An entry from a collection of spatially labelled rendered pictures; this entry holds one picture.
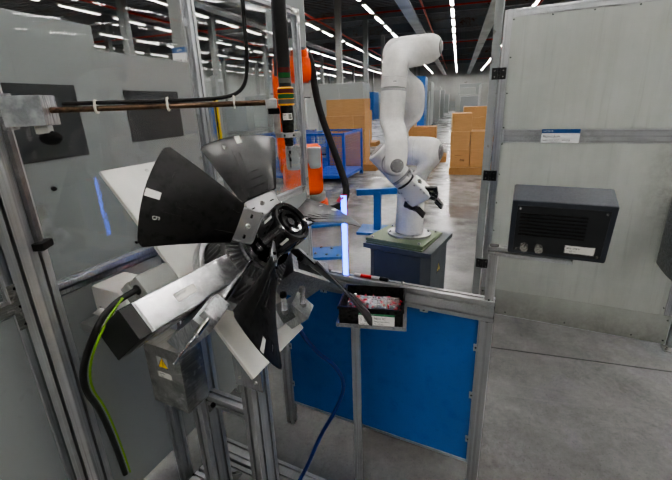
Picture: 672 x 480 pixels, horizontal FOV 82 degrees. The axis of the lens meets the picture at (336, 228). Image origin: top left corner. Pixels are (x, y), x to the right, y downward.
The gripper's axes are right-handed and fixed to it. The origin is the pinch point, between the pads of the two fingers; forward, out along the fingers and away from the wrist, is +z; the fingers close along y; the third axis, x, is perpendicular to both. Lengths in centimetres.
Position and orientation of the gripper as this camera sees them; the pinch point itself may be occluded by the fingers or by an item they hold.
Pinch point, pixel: (431, 209)
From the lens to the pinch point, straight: 153.2
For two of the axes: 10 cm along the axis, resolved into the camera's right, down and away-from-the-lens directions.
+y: -5.8, 3.5, 7.4
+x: -4.2, 6.4, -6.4
